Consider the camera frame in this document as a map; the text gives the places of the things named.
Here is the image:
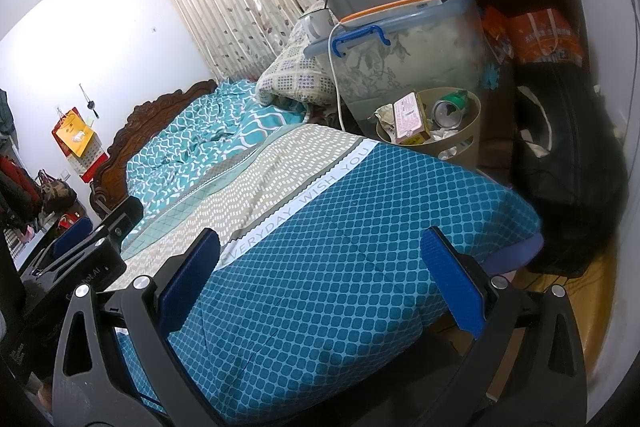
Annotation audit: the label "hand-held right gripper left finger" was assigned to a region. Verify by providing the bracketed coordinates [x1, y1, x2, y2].
[52, 228, 236, 427]

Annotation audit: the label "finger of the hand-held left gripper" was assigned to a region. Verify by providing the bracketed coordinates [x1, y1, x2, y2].
[102, 197, 145, 248]
[20, 217, 108, 278]

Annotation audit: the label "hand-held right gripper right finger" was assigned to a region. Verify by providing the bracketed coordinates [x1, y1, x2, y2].
[415, 226, 588, 427]

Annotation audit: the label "beige round bin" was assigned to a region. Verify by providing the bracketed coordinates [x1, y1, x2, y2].
[375, 87, 483, 168]

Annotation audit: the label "crushed green can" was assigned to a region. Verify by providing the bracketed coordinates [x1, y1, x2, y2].
[431, 89, 471, 130]

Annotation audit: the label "yellow cardboard box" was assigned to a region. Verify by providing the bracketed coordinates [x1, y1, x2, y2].
[391, 91, 434, 146]

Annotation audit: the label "white tissue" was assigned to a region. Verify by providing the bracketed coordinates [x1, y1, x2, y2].
[375, 103, 398, 140]

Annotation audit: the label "brown patterned handbag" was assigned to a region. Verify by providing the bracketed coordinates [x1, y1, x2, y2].
[35, 172, 78, 212]

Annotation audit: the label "purple bed sheet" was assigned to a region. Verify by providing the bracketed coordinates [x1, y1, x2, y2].
[477, 232, 545, 275]

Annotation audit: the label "carved wooden headboard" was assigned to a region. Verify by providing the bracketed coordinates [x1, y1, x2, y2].
[89, 79, 218, 220]

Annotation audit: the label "teal white patterned duvet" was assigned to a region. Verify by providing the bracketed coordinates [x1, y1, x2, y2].
[125, 78, 311, 238]

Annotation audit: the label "blue beige patterned bedspread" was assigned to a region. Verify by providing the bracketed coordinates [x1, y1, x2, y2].
[115, 124, 543, 418]

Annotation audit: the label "large black bag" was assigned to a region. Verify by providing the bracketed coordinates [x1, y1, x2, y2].
[510, 62, 631, 278]

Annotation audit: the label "blue snowflake sticker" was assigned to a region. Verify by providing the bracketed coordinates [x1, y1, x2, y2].
[480, 63, 503, 90]

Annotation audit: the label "patterned pillow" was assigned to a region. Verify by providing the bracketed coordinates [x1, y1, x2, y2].
[256, 14, 346, 110]

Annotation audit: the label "orange snack packet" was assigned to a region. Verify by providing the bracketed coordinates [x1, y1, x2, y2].
[482, 4, 516, 62]

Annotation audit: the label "orange shopping bag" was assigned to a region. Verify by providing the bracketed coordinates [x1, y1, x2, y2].
[510, 9, 586, 68]

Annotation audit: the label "white mug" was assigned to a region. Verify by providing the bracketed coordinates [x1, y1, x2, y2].
[300, 4, 336, 42]

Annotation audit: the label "red yellow wall calendar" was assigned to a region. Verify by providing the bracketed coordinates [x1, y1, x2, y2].
[51, 107, 110, 182]

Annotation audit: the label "hanging wall ornament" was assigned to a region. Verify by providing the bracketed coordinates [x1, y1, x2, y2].
[79, 83, 100, 120]

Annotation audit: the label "clear storage box blue handle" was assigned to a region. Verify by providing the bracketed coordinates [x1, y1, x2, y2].
[302, 0, 496, 120]

